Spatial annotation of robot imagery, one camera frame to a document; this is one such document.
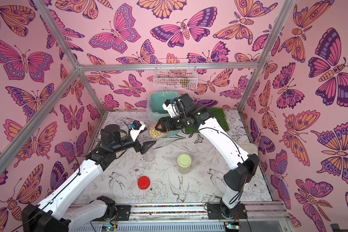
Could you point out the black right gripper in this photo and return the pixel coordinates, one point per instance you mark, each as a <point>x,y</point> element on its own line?
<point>168,124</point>

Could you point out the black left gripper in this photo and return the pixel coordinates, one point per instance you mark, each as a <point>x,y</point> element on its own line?
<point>140,146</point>

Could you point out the brown lid peanut jar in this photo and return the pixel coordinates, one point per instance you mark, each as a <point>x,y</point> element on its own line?
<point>154,133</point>

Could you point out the red jar lid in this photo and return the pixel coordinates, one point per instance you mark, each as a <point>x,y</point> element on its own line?
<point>143,183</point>

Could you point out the clear peanut jar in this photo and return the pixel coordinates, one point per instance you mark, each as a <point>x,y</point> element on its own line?
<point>149,156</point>

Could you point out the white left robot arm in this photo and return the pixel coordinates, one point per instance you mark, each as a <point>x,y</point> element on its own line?
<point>52,214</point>

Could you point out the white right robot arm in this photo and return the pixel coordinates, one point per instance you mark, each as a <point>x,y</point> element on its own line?
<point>243,165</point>

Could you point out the clear plastic bin liner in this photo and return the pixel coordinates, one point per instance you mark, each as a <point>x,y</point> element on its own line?
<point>155,111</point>

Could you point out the mint green trash bin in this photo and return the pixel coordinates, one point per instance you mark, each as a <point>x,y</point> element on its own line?
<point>162,104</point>

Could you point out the green lid peanut jar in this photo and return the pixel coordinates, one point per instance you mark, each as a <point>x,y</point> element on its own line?
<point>184,163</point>

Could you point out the green object in basket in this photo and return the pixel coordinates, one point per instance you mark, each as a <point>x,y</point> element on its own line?
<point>184,82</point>

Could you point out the green artificial grass mat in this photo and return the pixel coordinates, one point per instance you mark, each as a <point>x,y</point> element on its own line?
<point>220,116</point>

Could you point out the cream work glove right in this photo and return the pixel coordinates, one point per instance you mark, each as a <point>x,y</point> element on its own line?
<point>250,148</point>

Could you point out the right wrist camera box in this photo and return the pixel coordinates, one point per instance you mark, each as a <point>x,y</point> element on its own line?
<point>170,107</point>

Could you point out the white wire basket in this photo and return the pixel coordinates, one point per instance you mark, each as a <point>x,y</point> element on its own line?
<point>169,72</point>

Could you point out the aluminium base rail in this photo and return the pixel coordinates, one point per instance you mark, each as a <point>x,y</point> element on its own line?
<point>194,217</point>

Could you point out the aluminium frame post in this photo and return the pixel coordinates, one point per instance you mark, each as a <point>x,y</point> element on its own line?
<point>277,28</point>

